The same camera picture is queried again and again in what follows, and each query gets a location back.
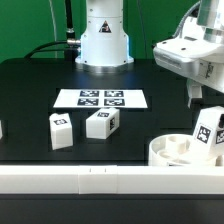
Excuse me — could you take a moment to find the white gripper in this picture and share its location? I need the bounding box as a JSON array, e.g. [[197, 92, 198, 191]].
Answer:
[[153, 37, 224, 107]]

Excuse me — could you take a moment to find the white round stool seat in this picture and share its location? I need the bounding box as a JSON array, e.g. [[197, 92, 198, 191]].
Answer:
[[148, 134, 217, 167]]

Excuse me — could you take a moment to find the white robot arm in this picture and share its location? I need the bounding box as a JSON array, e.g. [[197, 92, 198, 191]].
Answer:
[[76, 0, 224, 99]]

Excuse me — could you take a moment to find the white marker sheet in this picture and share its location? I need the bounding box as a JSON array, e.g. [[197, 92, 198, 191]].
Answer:
[[54, 89, 147, 108]]

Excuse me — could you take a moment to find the white front fence bar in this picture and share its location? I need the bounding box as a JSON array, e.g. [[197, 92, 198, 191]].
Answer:
[[0, 165, 224, 195]]

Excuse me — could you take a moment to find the white block at left edge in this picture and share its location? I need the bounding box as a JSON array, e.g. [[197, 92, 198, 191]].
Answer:
[[0, 120, 3, 140]]

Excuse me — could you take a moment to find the black cable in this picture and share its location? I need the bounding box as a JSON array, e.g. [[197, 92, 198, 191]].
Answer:
[[23, 0, 82, 60]]

